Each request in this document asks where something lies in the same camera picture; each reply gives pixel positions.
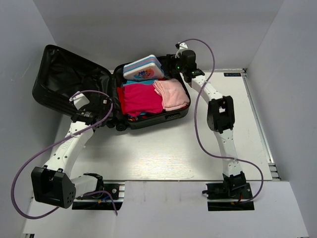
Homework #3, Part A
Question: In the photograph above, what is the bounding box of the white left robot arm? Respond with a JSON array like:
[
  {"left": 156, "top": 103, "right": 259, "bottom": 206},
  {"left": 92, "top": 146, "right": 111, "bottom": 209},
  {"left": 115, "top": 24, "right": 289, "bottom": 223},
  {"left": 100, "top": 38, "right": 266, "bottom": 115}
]
[{"left": 31, "top": 90, "right": 113, "bottom": 208}]

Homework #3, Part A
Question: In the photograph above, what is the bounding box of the teal shirt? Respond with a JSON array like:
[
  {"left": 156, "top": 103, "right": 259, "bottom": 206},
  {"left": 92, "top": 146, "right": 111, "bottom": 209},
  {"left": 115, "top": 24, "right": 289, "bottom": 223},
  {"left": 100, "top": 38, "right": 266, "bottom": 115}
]
[{"left": 123, "top": 79, "right": 158, "bottom": 86}]

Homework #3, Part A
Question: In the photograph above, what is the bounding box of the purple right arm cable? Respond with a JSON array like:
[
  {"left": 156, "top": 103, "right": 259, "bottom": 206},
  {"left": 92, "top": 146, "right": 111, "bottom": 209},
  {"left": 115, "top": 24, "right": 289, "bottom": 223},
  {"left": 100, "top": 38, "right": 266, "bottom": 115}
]
[{"left": 177, "top": 38, "right": 264, "bottom": 204}]

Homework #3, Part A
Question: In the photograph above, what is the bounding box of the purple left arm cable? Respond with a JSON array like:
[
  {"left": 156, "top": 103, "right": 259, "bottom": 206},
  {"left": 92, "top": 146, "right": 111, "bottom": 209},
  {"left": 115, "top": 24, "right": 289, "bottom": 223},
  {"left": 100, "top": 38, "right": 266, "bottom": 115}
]
[{"left": 11, "top": 90, "right": 118, "bottom": 220}]

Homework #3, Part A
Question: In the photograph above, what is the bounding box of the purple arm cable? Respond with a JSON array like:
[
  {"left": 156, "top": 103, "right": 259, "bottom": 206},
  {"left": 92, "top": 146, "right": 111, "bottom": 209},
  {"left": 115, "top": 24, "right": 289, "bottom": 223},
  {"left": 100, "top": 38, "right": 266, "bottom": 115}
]
[
  {"left": 11, "top": 90, "right": 118, "bottom": 220},
  {"left": 177, "top": 38, "right": 264, "bottom": 204}
]

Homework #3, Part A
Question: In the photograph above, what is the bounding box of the magenta garment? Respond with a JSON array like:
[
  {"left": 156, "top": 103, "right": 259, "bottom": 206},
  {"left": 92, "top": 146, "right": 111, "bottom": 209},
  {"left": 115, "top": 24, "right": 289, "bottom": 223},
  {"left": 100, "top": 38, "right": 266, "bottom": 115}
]
[{"left": 122, "top": 84, "right": 163, "bottom": 117}]

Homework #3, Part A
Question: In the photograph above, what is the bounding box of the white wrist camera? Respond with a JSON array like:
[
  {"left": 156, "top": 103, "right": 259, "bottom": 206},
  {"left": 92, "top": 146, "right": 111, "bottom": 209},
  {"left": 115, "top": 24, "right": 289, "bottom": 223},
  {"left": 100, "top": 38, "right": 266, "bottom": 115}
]
[
  {"left": 175, "top": 42, "right": 188, "bottom": 59},
  {"left": 69, "top": 92, "right": 90, "bottom": 110}
]

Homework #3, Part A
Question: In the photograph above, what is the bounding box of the black hard-shell suitcase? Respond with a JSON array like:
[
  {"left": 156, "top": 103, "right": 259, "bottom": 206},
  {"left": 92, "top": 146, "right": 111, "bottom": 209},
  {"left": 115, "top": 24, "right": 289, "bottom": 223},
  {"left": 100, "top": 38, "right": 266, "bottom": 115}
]
[{"left": 32, "top": 45, "right": 189, "bottom": 131}]

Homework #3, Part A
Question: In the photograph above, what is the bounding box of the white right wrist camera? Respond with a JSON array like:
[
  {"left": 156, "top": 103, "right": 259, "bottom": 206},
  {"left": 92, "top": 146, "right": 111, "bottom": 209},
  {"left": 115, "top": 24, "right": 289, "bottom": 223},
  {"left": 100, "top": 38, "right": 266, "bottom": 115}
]
[{"left": 175, "top": 42, "right": 188, "bottom": 59}]

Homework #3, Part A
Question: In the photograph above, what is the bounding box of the first aid tin box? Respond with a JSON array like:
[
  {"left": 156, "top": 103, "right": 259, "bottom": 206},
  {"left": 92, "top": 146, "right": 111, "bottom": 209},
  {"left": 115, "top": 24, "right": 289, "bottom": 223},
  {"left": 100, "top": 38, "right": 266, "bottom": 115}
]
[{"left": 123, "top": 55, "right": 164, "bottom": 81}]

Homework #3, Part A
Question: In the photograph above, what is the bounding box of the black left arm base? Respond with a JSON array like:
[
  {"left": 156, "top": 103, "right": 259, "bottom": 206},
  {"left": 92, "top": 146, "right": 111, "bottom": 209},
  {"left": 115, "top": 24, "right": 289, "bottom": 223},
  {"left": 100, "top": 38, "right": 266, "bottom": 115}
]
[{"left": 71, "top": 181, "right": 125, "bottom": 211}]

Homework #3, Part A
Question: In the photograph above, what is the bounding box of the pink towel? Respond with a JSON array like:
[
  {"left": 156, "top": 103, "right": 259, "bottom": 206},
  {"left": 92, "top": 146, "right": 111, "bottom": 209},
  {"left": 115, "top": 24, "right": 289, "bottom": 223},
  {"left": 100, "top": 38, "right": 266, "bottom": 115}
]
[{"left": 153, "top": 79, "right": 190, "bottom": 112}]

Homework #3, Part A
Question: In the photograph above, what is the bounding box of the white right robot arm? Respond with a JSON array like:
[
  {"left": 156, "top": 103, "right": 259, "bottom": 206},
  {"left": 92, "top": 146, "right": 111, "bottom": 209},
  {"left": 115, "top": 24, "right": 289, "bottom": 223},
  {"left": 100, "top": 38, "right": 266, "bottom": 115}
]
[{"left": 171, "top": 47, "right": 246, "bottom": 198}]

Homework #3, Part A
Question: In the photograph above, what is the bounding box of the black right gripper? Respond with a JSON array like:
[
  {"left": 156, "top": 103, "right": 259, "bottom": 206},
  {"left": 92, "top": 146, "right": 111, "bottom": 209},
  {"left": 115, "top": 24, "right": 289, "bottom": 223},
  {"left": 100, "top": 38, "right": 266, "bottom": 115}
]
[{"left": 160, "top": 54, "right": 186, "bottom": 74}]

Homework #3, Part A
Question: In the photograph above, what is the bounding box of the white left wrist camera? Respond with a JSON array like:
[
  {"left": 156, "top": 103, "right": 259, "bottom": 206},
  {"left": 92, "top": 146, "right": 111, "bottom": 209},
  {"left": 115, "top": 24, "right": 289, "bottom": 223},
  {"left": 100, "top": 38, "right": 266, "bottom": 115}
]
[{"left": 69, "top": 92, "right": 90, "bottom": 110}]

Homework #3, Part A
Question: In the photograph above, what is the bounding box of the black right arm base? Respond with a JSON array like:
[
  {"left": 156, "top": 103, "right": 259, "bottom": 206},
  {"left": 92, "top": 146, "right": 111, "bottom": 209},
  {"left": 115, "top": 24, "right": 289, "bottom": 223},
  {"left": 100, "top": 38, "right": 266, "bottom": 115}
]
[{"left": 202, "top": 183, "right": 255, "bottom": 212}]

